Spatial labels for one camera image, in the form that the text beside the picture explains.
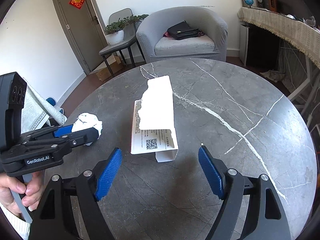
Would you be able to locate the person's left forearm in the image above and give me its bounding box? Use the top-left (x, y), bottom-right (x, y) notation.
top-left (0, 204), bottom-right (31, 240)

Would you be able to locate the wooden speaker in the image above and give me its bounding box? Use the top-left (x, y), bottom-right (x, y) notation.
top-left (261, 0), bottom-right (277, 12)

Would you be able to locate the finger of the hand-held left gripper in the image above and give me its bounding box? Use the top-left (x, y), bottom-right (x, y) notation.
top-left (24, 127), bottom-right (98, 155)
top-left (21, 124), bottom-right (75, 143)

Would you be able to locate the round grey marble table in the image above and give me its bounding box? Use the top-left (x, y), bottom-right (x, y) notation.
top-left (42, 58), bottom-right (317, 240)

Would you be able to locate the blue and white object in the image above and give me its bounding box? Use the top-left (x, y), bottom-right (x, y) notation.
top-left (46, 97), bottom-right (65, 114)

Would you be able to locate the white tissue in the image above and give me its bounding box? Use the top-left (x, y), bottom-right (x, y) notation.
top-left (72, 112), bottom-right (103, 146)

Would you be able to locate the grey door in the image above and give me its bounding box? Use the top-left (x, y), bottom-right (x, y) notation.
top-left (51, 0), bottom-right (108, 72)

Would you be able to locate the grey floor rag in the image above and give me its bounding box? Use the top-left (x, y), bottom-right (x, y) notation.
top-left (260, 69), bottom-right (285, 80)

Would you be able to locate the potted plant in white pot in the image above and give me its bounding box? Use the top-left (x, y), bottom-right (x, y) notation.
top-left (104, 14), bottom-right (150, 46)

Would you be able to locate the grey dining chair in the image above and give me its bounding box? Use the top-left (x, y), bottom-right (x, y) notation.
top-left (99, 8), bottom-right (145, 77)

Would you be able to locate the black handbag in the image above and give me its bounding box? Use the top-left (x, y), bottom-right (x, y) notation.
top-left (167, 21), bottom-right (200, 40)

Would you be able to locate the pale green patterned tablecloth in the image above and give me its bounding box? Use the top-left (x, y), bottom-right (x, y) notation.
top-left (21, 81), bottom-right (67, 133)

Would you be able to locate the white cabinet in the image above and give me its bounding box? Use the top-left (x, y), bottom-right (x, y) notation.
top-left (239, 24), bottom-right (250, 65)

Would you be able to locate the red door decoration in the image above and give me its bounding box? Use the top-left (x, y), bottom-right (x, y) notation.
top-left (69, 0), bottom-right (85, 10)

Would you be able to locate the grey armchair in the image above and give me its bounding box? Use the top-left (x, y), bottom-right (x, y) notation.
top-left (136, 6), bottom-right (228, 63)

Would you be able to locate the torn white cardboard box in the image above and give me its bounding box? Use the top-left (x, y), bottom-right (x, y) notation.
top-left (130, 76), bottom-right (178, 163)

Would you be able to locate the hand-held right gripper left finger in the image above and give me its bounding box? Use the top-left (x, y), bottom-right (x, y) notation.
top-left (30, 148), bottom-right (123, 240)

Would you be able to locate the person's left hand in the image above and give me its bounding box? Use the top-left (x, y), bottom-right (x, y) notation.
top-left (0, 172), bottom-right (44, 215)

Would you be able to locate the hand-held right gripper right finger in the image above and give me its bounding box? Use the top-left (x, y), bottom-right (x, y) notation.
top-left (198, 146), bottom-right (292, 240)

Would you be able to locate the beige fringed desk cloth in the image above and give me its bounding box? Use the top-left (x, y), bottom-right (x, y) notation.
top-left (237, 7), bottom-right (320, 69)

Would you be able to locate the brown cardboard box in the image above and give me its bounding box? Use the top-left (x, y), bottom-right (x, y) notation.
top-left (96, 55), bottom-right (124, 82)

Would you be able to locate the black monitor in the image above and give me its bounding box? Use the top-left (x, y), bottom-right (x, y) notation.
top-left (275, 0), bottom-right (315, 20)

